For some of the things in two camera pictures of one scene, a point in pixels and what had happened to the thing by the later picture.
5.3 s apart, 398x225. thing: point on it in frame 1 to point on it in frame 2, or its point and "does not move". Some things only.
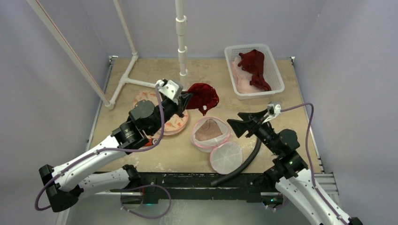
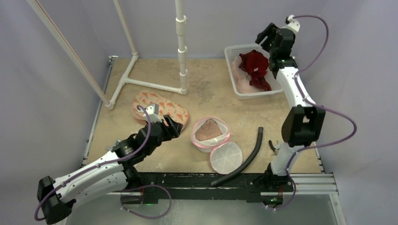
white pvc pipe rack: x=126 y=81 does not move
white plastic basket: x=271 y=71 does not move
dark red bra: x=203 y=97 to x=256 y=64
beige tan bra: x=208 y=130 does not move
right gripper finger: x=241 y=126 to x=270 y=31
